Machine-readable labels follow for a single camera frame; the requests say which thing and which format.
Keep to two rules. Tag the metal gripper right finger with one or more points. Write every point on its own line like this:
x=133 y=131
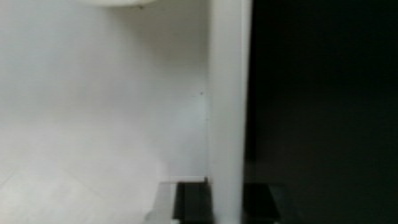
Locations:
x=259 y=208

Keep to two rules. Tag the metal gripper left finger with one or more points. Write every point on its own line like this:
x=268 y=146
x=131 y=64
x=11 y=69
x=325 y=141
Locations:
x=192 y=203

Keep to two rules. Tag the white square tabletop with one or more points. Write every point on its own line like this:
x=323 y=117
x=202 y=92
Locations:
x=122 y=81

